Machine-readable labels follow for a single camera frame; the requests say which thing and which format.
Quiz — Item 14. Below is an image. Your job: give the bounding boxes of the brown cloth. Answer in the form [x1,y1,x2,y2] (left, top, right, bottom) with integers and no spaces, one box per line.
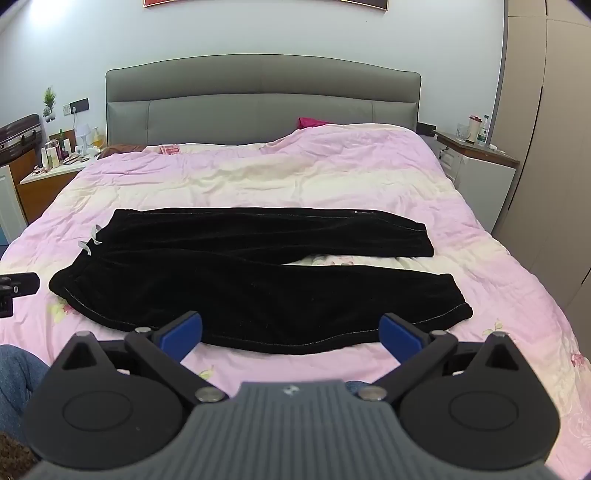
[99,143,149,160]

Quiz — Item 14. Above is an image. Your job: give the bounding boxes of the beige wardrobe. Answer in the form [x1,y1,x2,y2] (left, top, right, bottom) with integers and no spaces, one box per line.
[491,0,591,324]

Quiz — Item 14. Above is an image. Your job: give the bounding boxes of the dark brown suitcase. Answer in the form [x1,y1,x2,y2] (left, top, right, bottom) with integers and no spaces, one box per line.
[0,114,43,167]

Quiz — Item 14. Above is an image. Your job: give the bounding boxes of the brown rug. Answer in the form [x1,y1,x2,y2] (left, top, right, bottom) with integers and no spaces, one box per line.
[0,431,38,480]

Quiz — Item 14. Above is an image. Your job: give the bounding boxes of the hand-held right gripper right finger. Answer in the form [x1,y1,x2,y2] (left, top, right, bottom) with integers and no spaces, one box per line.
[358,312,528,404]

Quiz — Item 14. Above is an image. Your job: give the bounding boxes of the grey upholstered headboard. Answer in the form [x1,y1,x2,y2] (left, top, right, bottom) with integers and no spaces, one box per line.
[105,54,423,147]

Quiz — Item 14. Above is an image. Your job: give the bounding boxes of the person's jeans leg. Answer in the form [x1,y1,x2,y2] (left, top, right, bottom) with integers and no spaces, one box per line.
[0,344,52,445]

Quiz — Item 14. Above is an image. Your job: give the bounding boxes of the group of cosmetic bottles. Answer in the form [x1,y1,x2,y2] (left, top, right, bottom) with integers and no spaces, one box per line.
[40,129,75,169]

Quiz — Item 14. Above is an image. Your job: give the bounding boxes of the pink floral blanket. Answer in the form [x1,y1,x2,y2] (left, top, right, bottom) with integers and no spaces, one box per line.
[0,124,586,462]

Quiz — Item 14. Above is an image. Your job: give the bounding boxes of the black pants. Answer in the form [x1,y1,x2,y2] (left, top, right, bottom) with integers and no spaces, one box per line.
[48,208,474,356]

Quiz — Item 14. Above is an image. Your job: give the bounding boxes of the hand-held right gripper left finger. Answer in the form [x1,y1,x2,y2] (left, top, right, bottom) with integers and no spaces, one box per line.
[61,311,229,405]

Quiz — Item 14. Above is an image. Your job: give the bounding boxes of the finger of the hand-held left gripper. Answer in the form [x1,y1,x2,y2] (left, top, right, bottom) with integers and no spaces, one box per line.
[0,272,40,319]

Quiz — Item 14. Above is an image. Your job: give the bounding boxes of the white nightstand with wooden top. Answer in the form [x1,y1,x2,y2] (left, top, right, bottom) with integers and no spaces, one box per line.
[433,130,520,232]

